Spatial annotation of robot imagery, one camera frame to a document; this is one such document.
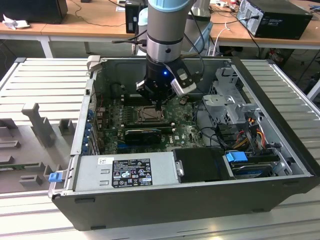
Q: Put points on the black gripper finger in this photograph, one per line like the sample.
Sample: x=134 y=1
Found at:
x=146 y=90
x=167 y=92

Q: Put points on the CPU with silver top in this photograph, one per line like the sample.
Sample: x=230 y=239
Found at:
x=150 y=114

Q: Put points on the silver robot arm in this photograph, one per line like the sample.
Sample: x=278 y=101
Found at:
x=165 y=25

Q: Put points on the CPU socket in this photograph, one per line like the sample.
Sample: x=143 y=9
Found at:
x=163 y=118

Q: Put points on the round coin battery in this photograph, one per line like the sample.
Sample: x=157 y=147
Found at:
x=183 y=100

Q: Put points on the green motherboard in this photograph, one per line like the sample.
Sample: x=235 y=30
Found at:
x=182 y=130

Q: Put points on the black graphics card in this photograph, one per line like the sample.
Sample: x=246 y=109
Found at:
x=142 y=137

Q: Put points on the metal drive cage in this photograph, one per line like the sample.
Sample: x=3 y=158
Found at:
x=220 y=102

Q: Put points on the silver port block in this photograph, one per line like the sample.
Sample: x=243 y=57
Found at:
x=100 y=120

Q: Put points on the grey case latch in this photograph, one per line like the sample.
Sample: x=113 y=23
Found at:
x=93 y=62

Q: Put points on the pale blue teach pendant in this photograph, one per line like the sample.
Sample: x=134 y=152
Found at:
x=205 y=35

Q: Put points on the small black PC tower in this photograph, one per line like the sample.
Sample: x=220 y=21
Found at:
x=131 y=17

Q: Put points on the black plastic shroud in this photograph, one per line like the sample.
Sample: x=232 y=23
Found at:
x=200 y=162

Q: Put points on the wooden desk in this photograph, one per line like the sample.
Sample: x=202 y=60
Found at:
x=75 y=25
x=275 y=42

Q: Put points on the blue disk carrier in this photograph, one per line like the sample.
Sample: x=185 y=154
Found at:
x=236 y=160

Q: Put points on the grey power supply unit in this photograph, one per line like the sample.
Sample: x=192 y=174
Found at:
x=87 y=175

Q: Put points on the hard disk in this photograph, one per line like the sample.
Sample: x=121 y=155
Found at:
x=250 y=172

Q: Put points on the black PC case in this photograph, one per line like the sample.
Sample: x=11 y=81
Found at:
x=175 y=207

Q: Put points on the blue case latch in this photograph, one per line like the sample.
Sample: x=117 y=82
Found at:
x=55 y=178

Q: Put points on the grey parts rack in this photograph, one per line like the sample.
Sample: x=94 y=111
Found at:
x=30 y=147

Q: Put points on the large black PC tower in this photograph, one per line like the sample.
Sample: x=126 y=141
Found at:
x=282 y=22

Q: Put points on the black box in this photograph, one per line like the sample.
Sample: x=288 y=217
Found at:
x=32 y=10

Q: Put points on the crumpled white paper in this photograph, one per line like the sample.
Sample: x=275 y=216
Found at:
x=15 y=23

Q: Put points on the green RAM stick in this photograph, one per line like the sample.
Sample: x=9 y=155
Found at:
x=15 y=167

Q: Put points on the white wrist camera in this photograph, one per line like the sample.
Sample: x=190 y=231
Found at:
x=183 y=82

